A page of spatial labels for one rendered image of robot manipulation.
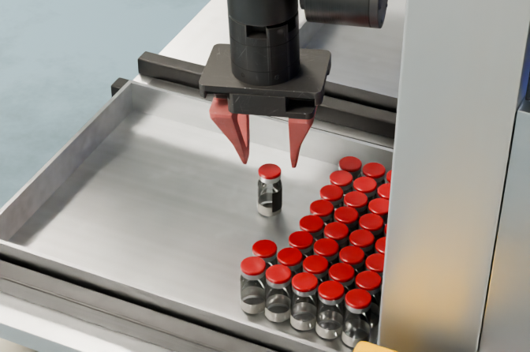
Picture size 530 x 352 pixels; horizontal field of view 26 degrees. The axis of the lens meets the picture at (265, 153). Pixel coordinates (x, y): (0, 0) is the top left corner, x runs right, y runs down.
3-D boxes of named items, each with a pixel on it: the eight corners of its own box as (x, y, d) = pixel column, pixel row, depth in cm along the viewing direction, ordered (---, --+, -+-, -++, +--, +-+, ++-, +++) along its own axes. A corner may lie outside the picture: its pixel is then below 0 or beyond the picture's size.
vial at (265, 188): (285, 206, 105) (285, 168, 102) (275, 220, 103) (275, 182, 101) (263, 199, 106) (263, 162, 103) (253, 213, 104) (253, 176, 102)
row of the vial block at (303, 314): (386, 204, 105) (390, 165, 102) (311, 335, 92) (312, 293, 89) (363, 198, 106) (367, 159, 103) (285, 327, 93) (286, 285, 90)
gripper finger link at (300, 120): (314, 189, 98) (312, 99, 92) (232, 183, 99) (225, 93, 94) (325, 142, 103) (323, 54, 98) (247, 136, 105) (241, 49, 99)
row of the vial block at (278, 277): (363, 198, 106) (366, 159, 103) (285, 327, 93) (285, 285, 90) (341, 192, 107) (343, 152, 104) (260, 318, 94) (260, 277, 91)
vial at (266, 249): (281, 283, 97) (282, 242, 94) (271, 300, 95) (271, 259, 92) (258, 276, 98) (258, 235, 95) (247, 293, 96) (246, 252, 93)
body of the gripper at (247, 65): (321, 111, 93) (320, 33, 89) (199, 102, 95) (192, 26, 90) (332, 68, 98) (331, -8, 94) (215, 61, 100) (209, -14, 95)
